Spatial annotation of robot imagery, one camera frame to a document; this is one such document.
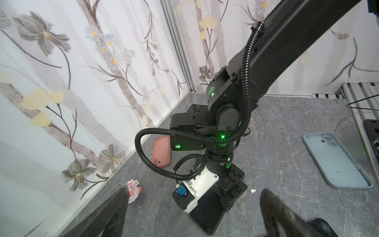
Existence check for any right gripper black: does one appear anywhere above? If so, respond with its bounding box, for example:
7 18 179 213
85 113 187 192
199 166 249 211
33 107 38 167
207 163 247 210

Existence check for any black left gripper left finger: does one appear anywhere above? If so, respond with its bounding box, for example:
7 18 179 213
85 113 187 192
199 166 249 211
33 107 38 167
64 186 130 237

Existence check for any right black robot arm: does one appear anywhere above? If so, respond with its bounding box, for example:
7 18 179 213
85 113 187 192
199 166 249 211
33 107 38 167
135 1 357 213

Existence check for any black smartphone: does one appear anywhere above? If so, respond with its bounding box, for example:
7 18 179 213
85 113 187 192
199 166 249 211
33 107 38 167
307 218 338 237

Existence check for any black phone case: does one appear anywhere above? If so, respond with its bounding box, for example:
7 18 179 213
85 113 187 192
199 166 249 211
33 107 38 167
189 188 233 236

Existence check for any pink white cupcake toy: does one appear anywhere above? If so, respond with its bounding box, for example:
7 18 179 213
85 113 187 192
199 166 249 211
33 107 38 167
127 179 142 204

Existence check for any pink phone case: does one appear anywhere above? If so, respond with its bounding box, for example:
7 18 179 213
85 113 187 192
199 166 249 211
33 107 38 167
151 135 171 167

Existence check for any pale green phone case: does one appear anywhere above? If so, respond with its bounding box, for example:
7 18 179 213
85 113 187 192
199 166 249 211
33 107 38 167
303 132 373 190

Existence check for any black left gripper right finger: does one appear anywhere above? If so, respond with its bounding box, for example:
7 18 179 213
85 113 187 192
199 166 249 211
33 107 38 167
260 189 321 237

